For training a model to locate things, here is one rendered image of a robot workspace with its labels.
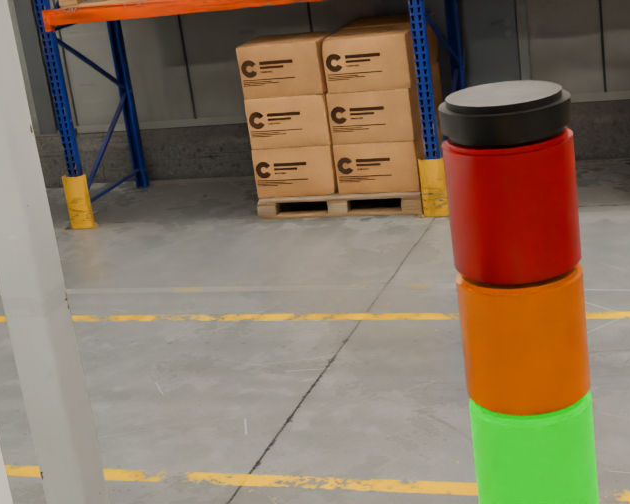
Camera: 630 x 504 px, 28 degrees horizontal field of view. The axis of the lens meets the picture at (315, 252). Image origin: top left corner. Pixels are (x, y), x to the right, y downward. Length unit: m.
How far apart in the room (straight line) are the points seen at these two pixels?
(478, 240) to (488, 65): 9.05
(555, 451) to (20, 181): 2.60
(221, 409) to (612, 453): 1.86
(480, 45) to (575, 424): 9.02
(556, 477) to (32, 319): 2.69
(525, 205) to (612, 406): 5.13
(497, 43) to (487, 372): 9.00
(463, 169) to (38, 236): 2.66
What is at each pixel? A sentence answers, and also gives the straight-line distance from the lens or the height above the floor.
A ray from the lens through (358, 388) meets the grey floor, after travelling 5.96.
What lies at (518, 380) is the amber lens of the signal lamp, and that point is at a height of 2.23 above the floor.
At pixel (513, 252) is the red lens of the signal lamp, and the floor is 2.28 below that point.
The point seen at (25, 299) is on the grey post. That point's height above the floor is 1.49.
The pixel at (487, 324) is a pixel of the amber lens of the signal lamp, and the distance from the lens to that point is 0.49.
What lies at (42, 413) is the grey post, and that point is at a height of 1.18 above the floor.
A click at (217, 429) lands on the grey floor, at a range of 5.77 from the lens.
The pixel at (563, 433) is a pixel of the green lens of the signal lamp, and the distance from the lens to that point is 0.51.
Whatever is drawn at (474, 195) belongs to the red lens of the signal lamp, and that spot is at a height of 2.31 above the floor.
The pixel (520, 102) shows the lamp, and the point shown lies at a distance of 0.47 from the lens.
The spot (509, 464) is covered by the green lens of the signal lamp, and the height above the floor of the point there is 2.19.
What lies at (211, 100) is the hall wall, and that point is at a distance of 10.30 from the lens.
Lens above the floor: 2.44
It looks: 18 degrees down
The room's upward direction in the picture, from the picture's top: 8 degrees counter-clockwise
